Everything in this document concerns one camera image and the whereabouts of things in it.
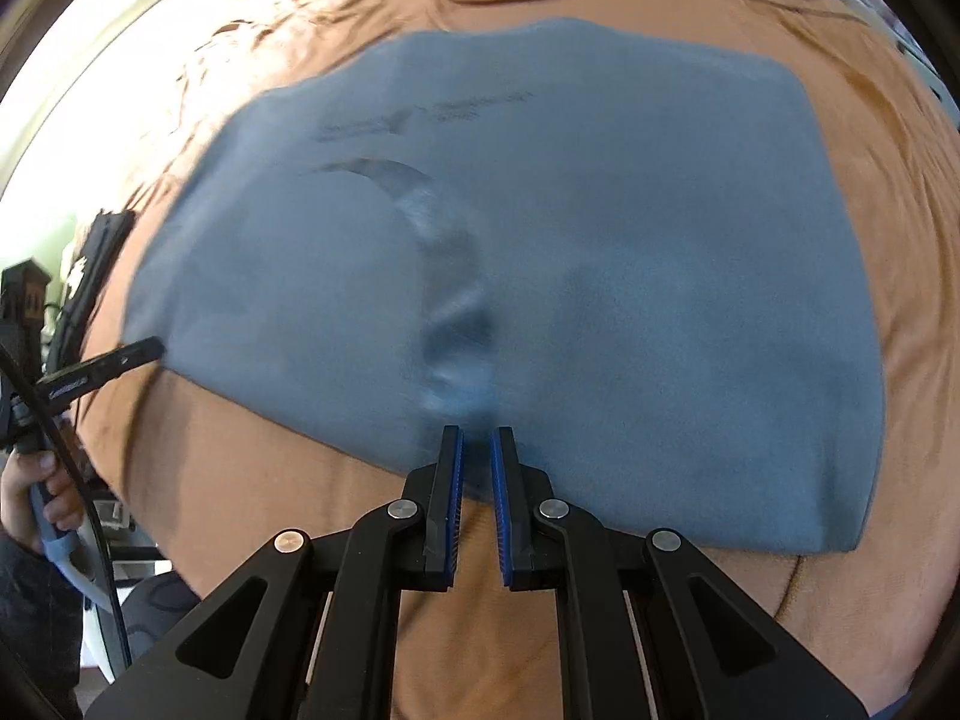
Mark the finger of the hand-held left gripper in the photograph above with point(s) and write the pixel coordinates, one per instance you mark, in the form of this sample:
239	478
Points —
105	366

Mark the grey t-shirt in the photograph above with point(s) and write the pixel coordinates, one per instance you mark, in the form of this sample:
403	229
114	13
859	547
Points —
600	277

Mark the orange-brown blanket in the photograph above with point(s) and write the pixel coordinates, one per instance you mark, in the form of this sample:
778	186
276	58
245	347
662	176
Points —
300	487

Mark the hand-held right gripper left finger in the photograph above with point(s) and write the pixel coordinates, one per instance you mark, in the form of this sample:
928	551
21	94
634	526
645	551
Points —
454	495

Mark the person's left hand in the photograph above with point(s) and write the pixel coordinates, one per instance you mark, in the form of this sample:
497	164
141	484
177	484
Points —
21	491

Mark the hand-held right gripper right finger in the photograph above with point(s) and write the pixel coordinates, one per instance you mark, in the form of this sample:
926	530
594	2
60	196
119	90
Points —
501	502

